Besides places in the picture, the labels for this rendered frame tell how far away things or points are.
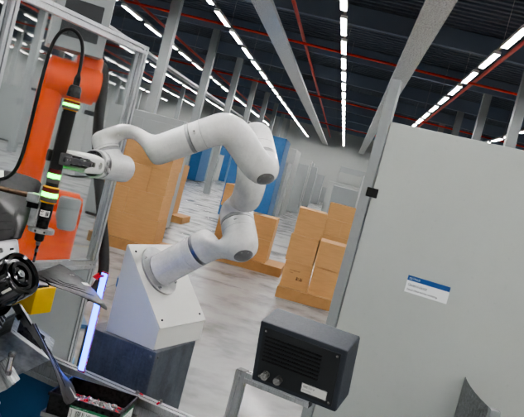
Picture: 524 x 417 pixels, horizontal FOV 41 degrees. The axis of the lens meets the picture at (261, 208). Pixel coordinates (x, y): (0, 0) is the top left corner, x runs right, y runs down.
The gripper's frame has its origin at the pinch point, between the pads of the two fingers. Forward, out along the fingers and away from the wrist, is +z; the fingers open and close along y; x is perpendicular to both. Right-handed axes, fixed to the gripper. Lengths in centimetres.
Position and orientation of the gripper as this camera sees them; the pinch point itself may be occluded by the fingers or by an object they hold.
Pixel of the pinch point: (58, 157)
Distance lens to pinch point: 196.6
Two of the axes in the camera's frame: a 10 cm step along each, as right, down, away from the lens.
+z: -3.8, -0.5, -9.2
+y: -8.9, -2.5, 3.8
